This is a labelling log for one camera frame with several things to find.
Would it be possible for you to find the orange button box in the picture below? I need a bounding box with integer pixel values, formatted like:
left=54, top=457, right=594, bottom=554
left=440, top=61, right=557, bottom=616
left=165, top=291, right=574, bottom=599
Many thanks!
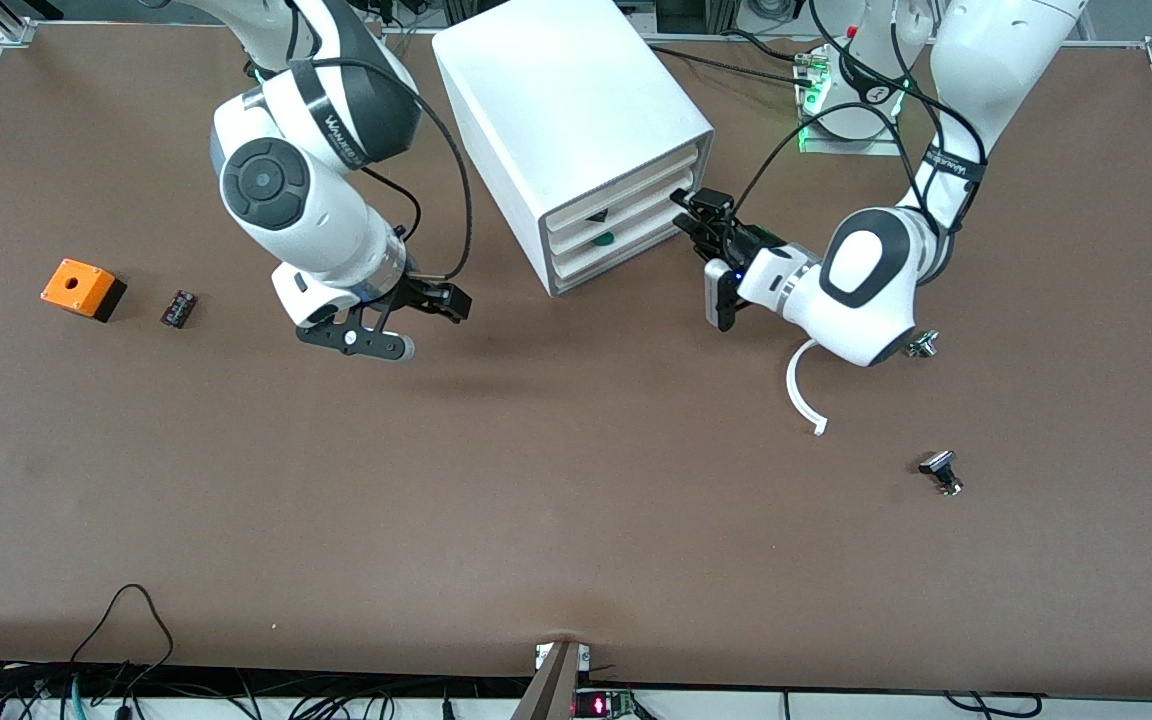
left=40, top=258, right=128, bottom=324

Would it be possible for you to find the black silver push button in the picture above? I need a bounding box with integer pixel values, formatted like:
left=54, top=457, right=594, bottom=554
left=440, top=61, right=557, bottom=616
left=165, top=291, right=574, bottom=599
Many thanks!
left=918, top=450, right=965, bottom=498

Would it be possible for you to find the white curved plastic piece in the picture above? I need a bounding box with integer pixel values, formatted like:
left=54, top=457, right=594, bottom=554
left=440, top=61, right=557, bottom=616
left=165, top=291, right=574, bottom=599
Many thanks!
left=786, top=339, right=829, bottom=437

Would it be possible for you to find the circuit board red display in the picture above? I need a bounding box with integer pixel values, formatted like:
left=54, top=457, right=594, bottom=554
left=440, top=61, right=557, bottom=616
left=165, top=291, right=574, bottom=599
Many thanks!
left=573, top=688, right=639, bottom=720

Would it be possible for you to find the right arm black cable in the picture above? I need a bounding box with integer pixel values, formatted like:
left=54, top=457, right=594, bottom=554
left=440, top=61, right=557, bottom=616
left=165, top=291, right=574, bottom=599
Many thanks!
left=286, top=0, right=477, bottom=287

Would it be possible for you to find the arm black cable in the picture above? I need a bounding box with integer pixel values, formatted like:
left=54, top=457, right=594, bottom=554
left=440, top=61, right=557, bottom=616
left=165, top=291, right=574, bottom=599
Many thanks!
left=731, top=0, right=989, bottom=263
left=286, top=0, right=477, bottom=287

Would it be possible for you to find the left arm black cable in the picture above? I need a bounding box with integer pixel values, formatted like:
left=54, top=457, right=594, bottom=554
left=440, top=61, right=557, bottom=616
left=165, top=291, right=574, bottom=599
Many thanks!
left=731, top=0, right=989, bottom=263

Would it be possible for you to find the long black table cable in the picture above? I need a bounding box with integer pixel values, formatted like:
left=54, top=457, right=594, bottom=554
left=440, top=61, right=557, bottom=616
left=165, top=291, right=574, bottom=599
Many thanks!
left=649, top=45, right=819, bottom=87

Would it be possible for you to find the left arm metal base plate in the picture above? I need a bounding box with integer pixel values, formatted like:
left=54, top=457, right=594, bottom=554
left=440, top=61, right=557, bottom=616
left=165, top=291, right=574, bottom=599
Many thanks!
left=797, top=45, right=904, bottom=157

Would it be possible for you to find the short black table cable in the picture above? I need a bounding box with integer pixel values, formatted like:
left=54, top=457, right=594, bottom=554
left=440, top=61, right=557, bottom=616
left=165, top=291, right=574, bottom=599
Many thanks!
left=721, top=28, right=813, bottom=63

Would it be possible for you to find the thin black looped cable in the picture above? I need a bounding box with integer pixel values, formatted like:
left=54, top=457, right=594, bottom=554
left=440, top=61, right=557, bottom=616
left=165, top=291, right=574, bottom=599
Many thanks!
left=69, top=584, right=175, bottom=693

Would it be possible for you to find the grey mounting bracket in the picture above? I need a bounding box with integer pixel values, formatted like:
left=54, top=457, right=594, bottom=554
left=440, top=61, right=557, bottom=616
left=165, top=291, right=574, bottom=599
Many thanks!
left=511, top=640, right=593, bottom=720

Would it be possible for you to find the black cable on white ledge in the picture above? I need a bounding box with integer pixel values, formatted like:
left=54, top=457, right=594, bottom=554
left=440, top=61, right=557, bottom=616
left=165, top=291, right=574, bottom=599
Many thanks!
left=944, top=692, right=1042, bottom=718

